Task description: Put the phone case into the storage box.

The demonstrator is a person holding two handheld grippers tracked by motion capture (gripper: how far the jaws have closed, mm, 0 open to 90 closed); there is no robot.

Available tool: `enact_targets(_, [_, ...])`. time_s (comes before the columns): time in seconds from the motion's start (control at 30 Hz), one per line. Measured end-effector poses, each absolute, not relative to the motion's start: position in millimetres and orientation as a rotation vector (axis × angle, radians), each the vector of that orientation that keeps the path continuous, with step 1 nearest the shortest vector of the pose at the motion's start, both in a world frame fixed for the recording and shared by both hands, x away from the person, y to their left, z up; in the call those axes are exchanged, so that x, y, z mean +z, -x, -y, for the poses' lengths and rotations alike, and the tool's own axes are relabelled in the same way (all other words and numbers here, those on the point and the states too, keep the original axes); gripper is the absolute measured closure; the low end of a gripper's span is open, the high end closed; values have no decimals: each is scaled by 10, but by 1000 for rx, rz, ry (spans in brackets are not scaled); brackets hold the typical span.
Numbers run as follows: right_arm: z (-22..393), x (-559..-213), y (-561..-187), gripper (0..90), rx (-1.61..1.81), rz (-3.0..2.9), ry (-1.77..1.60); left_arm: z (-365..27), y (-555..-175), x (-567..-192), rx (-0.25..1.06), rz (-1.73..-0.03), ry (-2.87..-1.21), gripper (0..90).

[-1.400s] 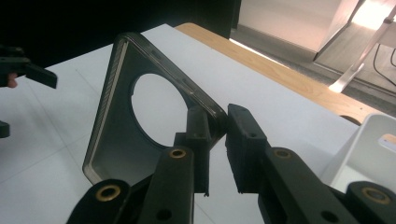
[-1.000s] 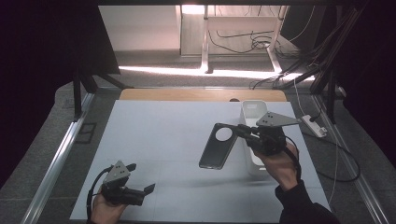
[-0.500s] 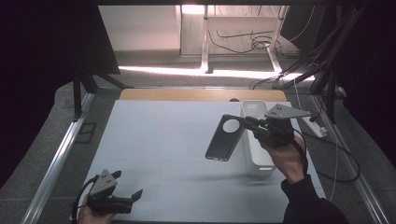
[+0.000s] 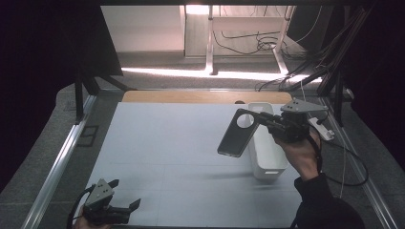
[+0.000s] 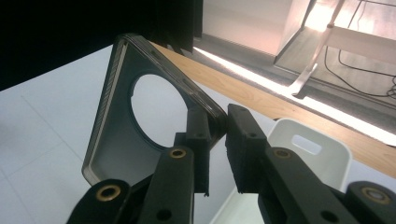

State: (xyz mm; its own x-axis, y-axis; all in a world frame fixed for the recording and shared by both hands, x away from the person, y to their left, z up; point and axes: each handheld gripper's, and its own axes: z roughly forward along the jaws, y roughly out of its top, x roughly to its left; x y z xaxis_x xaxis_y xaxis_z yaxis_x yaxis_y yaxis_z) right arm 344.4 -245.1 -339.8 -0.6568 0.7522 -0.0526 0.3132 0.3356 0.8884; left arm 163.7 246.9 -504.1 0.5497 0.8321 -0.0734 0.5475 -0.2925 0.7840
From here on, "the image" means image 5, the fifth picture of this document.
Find white cabinet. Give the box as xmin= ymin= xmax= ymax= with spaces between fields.
xmin=202 ymin=0 xmax=312 ymax=58

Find white plastic storage bin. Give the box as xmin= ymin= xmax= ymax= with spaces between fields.
xmin=209 ymin=118 xmax=353 ymax=224

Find grey phone case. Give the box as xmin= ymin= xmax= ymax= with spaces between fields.
xmin=81 ymin=33 xmax=229 ymax=187

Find black cables under desk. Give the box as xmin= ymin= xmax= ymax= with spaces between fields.
xmin=323 ymin=0 xmax=396 ymax=101

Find white table mat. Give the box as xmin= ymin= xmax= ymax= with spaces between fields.
xmin=0 ymin=44 xmax=396 ymax=224

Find wooden table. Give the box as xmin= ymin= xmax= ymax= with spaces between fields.
xmin=151 ymin=42 xmax=396 ymax=180

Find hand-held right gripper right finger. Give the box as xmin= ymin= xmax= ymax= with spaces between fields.
xmin=224 ymin=104 xmax=359 ymax=224

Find white metal desk frame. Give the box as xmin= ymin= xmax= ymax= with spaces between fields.
xmin=288 ymin=0 xmax=396 ymax=101

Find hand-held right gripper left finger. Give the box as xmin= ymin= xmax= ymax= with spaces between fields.
xmin=136 ymin=105 xmax=213 ymax=224

